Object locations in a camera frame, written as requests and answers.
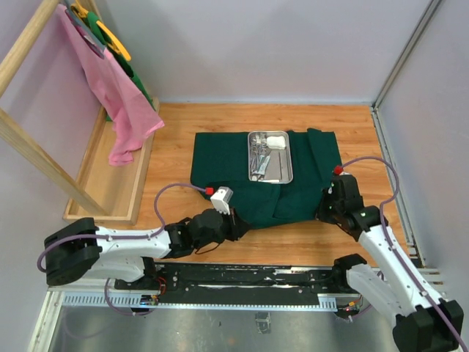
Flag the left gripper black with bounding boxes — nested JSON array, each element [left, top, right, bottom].
[[194, 205, 252, 250]]

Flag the dark green surgical cloth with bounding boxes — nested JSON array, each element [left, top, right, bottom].
[[191, 128, 341, 229]]

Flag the steel instrument tray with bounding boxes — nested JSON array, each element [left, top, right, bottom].
[[248, 131, 294, 184]]

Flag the white gauze roll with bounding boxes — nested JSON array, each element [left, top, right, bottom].
[[266, 136, 287, 150]]

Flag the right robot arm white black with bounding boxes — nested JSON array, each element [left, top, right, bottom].
[[317, 174, 467, 351]]

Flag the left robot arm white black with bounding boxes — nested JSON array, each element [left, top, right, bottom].
[[37, 209, 251, 290]]

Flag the steel surgical scissors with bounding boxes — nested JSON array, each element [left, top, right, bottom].
[[250, 133, 267, 172]]

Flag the blue suture packet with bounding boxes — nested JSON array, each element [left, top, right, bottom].
[[254, 155, 270, 175]]

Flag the pink cloth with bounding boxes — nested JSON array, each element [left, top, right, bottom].
[[56, 4, 164, 166]]

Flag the grey hanger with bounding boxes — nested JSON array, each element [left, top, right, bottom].
[[65, 6, 105, 57]]

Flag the green garment on hanger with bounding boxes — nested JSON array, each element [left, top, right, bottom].
[[85, 11, 155, 109]]

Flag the yellow hanger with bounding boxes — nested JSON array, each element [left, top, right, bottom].
[[69, 1, 131, 62]]

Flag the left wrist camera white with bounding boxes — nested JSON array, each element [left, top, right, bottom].
[[210, 186, 233, 215]]

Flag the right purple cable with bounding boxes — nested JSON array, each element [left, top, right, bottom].
[[333, 155, 468, 352]]

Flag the purple cable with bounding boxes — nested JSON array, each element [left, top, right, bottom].
[[333, 155, 468, 352], [36, 183, 214, 274]]

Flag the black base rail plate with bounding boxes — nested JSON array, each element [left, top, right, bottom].
[[111, 262, 360, 306]]

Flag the wooden rack frame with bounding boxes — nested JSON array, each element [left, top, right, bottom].
[[0, 0, 160, 225]]

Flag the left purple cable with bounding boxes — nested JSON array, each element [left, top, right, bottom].
[[36, 183, 214, 274]]

